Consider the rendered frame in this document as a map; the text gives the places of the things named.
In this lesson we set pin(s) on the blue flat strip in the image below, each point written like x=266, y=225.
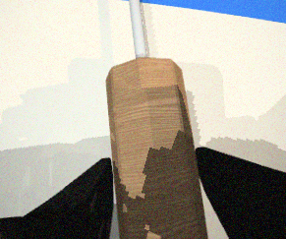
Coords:
x=267, y=10

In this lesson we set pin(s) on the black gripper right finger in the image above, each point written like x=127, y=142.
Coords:
x=249, y=199

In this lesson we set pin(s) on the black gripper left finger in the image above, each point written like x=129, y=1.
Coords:
x=81, y=210

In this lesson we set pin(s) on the wooden-handled tool with grey metal shaft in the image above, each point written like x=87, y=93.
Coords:
x=155, y=168

